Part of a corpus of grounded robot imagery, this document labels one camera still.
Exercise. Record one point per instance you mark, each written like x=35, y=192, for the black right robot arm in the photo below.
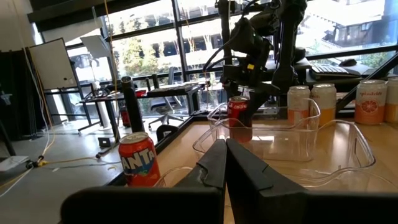
x=287, y=46

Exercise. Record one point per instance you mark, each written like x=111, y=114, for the black floor box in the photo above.
x=104, y=142

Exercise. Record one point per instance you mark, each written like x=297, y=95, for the red Coca-Cola can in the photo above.
x=238, y=113

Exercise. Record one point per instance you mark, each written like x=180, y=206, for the black curtain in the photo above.
x=15, y=93

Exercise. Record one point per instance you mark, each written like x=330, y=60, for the clear plastic bin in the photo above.
x=342, y=146
x=280, y=115
x=357, y=180

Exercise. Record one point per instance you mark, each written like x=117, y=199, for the black keyboard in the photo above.
x=329, y=70

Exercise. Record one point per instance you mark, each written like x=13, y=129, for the black framed window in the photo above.
x=178, y=37

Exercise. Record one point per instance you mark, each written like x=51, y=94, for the grey office chair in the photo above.
x=166, y=105

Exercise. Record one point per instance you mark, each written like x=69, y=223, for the white orange Spindrift can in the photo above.
x=370, y=102
x=298, y=102
x=393, y=99
x=325, y=102

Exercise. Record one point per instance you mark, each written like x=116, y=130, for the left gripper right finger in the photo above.
x=258, y=193

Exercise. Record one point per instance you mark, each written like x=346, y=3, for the black computer mouse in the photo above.
x=348, y=62

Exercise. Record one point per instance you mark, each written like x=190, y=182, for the black cylindrical post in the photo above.
x=133, y=105

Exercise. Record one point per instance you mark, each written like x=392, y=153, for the white whiteboard on stand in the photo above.
x=53, y=63

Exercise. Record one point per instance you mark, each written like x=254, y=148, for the small red object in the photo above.
x=140, y=92

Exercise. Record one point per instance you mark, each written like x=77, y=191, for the black frame clamp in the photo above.
x=166, y=132

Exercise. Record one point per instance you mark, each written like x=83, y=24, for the black background desk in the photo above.
x=168, y=91

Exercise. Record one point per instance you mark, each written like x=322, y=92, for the white tilted panel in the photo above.
x=94, y=46

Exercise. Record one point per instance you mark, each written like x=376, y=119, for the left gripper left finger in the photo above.
x=205, y=174

